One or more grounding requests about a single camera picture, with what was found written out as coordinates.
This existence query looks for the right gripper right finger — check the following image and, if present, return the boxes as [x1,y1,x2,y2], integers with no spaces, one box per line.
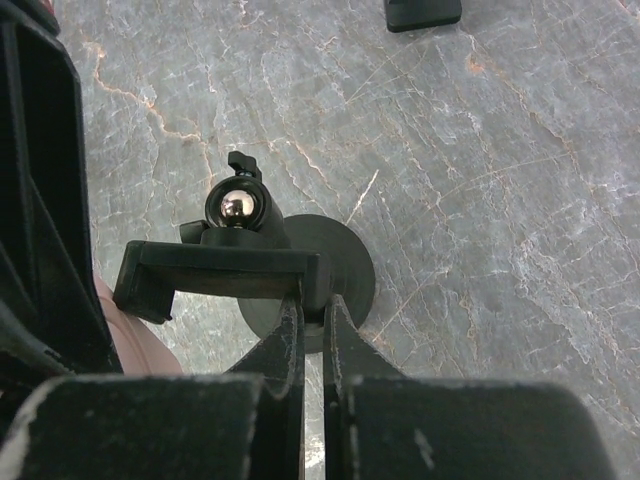
[323,295,616,479]

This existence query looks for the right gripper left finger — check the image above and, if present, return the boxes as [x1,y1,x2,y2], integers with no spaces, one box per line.
[1,295,304,479]

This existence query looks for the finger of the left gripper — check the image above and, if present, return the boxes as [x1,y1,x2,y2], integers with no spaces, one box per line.
[1,1,120,392]

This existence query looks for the black round base phone holder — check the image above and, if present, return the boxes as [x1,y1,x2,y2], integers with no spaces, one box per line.
[114,151,376,353]

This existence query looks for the black folding phone stand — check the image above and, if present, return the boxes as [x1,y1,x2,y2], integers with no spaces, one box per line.
[384,0,462,33]

